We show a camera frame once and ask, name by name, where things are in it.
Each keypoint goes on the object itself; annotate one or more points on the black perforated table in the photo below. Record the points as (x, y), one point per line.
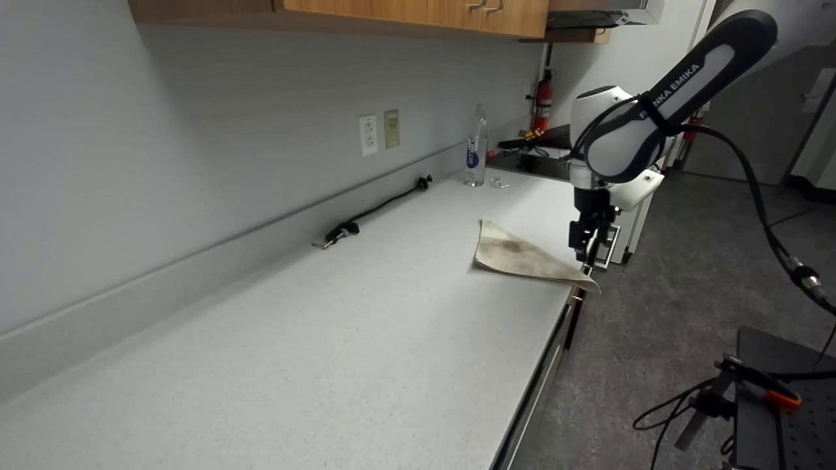
(785, 434)

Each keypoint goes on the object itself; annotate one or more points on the wooden wall cabinet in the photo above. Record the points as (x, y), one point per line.
(392, 11)

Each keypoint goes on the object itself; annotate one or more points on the grey door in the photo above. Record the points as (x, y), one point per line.
(785, 106)

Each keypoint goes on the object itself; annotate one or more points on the white electrical outlet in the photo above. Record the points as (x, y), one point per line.
(368, 134)

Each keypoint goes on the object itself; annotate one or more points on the clear plastic water bottle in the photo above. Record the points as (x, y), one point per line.
(473, 157)

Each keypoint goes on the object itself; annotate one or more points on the red fire extinguisher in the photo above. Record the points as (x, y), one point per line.
(542, 95)

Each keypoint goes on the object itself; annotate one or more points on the beige wall switch plate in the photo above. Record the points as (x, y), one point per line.
(392, 129)

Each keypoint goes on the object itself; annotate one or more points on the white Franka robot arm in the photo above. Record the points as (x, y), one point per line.
(627, 131)

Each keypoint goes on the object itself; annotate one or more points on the dark metal wall shelf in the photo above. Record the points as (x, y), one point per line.
(602, 20)

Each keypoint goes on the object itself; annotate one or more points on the red wall-mounted device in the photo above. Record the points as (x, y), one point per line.
(693, 131)

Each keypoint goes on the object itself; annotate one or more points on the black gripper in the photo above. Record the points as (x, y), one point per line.
(590, 210)

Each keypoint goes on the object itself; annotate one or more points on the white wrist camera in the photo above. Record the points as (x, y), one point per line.
(640, 187)

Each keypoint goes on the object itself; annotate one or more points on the stained white cloth towel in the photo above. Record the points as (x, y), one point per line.
(517, 257)

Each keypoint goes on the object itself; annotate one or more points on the base cabinet with drawers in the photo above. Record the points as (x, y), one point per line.
(544, 383)

